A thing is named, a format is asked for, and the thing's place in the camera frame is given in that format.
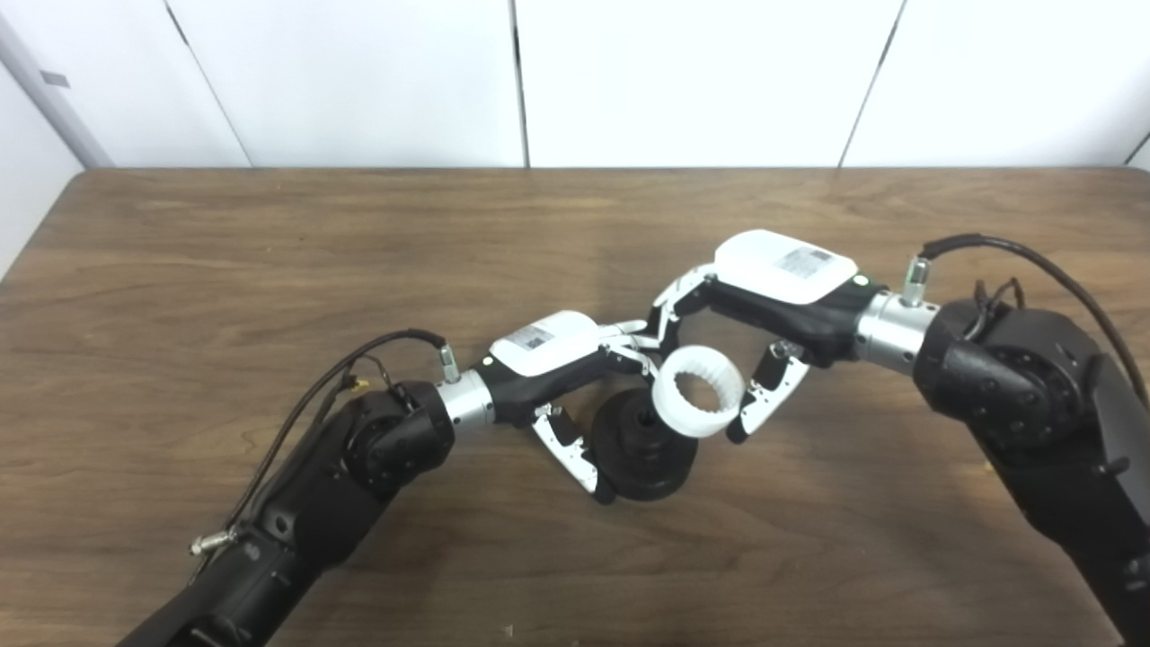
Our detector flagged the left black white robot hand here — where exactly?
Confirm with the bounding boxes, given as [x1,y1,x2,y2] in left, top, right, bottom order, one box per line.
[474,310,661,504]

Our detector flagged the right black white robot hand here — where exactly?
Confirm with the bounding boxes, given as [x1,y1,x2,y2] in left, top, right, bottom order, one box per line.
[647,229,886,446]

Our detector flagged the round black plastic part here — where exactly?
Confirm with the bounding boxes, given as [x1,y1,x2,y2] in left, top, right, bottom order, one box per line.
[590,388,699,502]

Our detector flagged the white plastic ring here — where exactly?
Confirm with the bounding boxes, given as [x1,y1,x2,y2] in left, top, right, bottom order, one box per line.
[650,345,747,439]

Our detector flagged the left arm thin wires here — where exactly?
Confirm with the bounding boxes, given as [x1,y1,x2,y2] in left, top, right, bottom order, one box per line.
[340,355,396,396]

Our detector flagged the arm thin wires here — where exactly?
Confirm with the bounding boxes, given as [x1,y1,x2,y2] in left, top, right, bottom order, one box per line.
[966,277,1025,342]
[340,355,396,396]

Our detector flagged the right arm thin wires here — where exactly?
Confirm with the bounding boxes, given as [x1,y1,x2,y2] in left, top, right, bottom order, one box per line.
[966,277,1025,342]

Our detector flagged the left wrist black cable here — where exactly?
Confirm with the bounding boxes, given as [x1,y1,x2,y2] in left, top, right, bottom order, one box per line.
[189,329,461,558]

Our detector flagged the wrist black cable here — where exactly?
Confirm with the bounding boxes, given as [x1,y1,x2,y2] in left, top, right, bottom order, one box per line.
[903,234,1150,405]
[189,329,461,558]

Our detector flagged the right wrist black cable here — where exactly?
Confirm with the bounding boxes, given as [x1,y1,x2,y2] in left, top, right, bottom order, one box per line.
[903,234,1150,405]

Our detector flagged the grey vertical wall post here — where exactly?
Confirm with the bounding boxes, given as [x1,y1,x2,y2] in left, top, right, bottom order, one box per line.
[0,13,113,170]

